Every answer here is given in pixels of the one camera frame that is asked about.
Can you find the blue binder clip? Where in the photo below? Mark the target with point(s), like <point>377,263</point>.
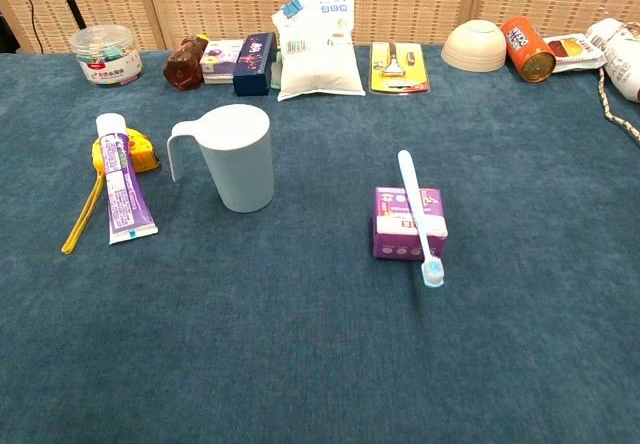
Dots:
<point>292,9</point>

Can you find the brown honey bottle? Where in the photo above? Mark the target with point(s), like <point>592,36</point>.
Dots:
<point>182,66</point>

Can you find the purple cardboard box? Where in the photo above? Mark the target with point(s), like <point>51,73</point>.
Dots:
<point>390,229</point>

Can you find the razor in yellow blister pack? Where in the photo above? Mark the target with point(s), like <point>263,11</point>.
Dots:
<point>400,81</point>

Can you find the orange can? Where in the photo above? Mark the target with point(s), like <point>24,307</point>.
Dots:
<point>525,44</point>

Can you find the dark blue long box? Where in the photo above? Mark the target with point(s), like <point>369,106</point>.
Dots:
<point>252,69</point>

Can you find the white snack packet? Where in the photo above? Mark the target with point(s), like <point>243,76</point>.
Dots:
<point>575,49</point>

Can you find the yellow tape measure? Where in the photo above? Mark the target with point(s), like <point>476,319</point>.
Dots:
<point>142,156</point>

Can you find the white plastic pouch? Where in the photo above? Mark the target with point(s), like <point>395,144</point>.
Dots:
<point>320,64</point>

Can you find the blue table cloth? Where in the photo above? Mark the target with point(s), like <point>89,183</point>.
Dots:
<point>300,339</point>

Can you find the white purple small box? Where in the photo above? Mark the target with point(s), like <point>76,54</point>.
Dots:
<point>220,59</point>

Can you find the clear jar of clips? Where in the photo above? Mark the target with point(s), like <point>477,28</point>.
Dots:
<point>105,64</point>

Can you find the bamboo folding screen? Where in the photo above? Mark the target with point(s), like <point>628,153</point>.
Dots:
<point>400,4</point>

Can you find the purple white toothpaste tube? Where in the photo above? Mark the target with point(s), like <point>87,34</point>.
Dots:
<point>122,189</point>

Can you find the mint green tube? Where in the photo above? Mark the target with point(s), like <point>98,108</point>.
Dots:
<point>275,76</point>

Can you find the beige bowl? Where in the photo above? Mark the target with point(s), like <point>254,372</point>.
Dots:
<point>472,49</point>

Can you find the light blue toothbrush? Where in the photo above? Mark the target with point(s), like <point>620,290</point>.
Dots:
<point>412,194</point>

